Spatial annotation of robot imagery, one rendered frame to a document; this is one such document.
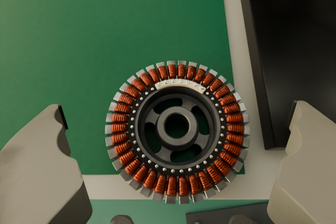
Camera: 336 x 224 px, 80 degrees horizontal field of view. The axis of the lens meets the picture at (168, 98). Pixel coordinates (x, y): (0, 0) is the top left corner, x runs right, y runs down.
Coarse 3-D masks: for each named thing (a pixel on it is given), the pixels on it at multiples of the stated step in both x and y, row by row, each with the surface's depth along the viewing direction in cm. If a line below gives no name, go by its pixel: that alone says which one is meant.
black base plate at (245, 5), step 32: (256, 0) 21; (288, 0) 21; (320, 0) 21; (256, 32) 20; (288, 32) 20; (320, 32) 20; (256, 64) 20; (288, 64) 19; (320, 64) 19; (256, 96) 20; (288, 96) 18; (320, 96) 18; (288, 128) 17
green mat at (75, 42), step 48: (0, 0) 25; (48, 0) 24; (96, 0) 24; (144, 0) 24; (192, 0) 24; (0, 48) 22; (48, 48) 22; (96, 48) 22; (144, 48) 22; (192, 48) 22; (0, 96) 20; (48, 96) 20; (96, 96) 20; (0, 144) 19; (96, 144) 18; (192, 144) 18
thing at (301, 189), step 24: (288, 120) 11; (312, 120) 9; (288, 144) 9; (312, 144) 8; (288, 168) 7; (312, 168) 7; (288, 192) 6; (312, 192) 6; (288, 216) 6; (312, 216) 5
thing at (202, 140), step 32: (160, 64) 17; (192, 64) 17; (128, 96) 16; (160, 96) 18; (192, 96) 18; (224, 96) 16; (128, 128) 15; (160, 128) 16; (192, 128) 16; (224, 128) 15; (128, 160) 14; (160, 160) 16; (192, 160) 16; (224, 160) 14; (160, 192) 14; (192, 192) 14
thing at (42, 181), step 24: (48, 120) 10; (24, 144) 8; (48, 144) 8; (0, 168) 7; (24, 168) 7; (48, 168) 7; (72, 168) 7; (0, 192) 6; (24, 192) 6; (48, 192) 6; (72, 192) 6; (0, 216) 5; (24, 216) 5; (48, 216) 5; (72, 216) 6
